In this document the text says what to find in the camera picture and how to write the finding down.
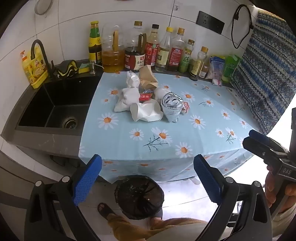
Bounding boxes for gold cap red label bottle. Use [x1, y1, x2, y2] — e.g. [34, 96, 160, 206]
[167, 27, 186, 72]

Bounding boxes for black cable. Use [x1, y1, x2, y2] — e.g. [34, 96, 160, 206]
[231, 4, 255, 49]

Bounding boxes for person's brown trousers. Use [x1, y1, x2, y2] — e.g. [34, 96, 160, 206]
[107, 213, 208, 241]

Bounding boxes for red snack packet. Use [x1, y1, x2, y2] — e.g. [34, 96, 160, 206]
[139, 92, 153, 103]

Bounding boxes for black faucet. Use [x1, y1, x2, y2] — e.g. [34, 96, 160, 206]
[31, 39, 56, 77]

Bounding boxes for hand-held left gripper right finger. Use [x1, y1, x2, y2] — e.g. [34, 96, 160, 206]
[193, 153, 273, 241]

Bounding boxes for kitchen cabinet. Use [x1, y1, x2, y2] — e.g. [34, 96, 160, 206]
[0, 139, 81, 202]

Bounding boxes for person's left foot in sandal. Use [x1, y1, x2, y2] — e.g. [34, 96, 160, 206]
[97, 202, 117, 223]

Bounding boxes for metal soap dispenser pump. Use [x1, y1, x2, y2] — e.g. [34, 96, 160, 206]
[89, 60, 105, 75]

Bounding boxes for patterned blue cloth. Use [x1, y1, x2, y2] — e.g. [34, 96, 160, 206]
[231, 10, 296, 136]

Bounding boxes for small spice jar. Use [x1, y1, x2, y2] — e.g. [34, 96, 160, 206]
[198, 64, 210, 79]

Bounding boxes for person's cream sweater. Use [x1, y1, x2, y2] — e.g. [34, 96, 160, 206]
[146, 222, 208, 241]

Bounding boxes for person's right hand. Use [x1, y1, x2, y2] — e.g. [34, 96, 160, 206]
[264, 164, 296, 208]

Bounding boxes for green label oil bottle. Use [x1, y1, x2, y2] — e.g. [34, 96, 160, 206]
[178, 39, 195, 74]

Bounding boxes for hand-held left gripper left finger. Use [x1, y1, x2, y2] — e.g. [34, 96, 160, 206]
[24, 153, 102, 241]

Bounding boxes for yellow green sponge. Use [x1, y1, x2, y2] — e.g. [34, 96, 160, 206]
[78, 62, 90, 75]

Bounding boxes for black wall outlet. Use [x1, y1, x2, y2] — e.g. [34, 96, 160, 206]
[196, 11, 225, 35]

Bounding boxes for white plastic bag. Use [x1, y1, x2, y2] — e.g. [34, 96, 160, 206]
[126, 71, 141, 88]

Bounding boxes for yellow dish soap bottle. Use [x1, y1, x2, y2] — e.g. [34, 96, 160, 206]
[20, 50, 49, 90]

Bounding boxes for crushed white paper cup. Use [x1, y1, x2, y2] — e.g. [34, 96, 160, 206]
[130, 99, 163, 122]

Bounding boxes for clear yellow cap bottle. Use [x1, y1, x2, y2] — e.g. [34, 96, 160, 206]
[154, 27, 174, 72]

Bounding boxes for blue daisy tablecloth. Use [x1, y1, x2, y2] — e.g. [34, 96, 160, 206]
[79, 69, 258, 184]

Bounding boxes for blue white seasoning bag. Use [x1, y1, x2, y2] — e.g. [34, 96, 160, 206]
[209, 56, 225, 70]

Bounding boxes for black cap red label bottle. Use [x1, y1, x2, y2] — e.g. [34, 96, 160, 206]
[144, 24, 160, 66]

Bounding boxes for black yellow cloth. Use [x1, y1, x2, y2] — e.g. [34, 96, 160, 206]
[54, 60, 78, 78]

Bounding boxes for black sink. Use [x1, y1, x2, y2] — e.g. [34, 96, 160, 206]
[15, 74, 102, 137]

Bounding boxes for black trash bin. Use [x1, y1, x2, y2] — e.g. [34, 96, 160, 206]
[114, 175, 165, 220]

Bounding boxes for green label sauce bottle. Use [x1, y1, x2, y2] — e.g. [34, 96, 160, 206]
[88, 21, 102, 66]

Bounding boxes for small dark sauce bottle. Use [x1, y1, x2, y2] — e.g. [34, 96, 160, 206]
[190, 46, 209, 81]

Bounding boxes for soy sauce jug red label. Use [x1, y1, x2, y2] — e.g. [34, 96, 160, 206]
[124, 21, 147, 72]

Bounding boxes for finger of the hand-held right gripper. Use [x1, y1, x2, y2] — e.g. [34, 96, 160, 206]
[242, 137, 289, 164]
[249, 129, 290, 153]

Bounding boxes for silver foil bag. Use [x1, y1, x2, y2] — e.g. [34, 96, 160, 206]
[161, 92, 184, 123]

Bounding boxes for beige paper bag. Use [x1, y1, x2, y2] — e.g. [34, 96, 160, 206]
[139, 65, 159, 90]

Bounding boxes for round wall strainer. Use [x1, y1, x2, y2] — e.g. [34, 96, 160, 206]
[35, 0, 51, 16]

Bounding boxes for large cooking oil jug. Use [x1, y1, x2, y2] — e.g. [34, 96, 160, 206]
[101, 23, 125, 73]

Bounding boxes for person's right forearm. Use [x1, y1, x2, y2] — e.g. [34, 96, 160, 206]
[272, 204, 296, 230]

